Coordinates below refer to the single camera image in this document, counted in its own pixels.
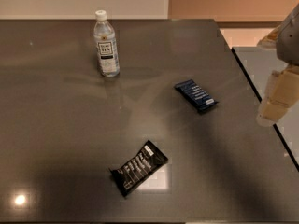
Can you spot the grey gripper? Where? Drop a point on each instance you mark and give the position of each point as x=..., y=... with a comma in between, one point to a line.
x=290, y=41

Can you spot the blue rxbar wrapper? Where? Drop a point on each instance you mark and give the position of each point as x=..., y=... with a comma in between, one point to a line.
x=197, y=96

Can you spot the black rxbar wrapper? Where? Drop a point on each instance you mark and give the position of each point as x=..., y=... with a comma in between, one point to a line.
x=139, y=168

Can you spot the grey side table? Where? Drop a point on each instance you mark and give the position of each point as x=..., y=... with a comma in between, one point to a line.
x=258, y=64

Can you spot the clear plastic water bottle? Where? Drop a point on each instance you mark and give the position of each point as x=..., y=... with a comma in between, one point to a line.
x=106, y=45

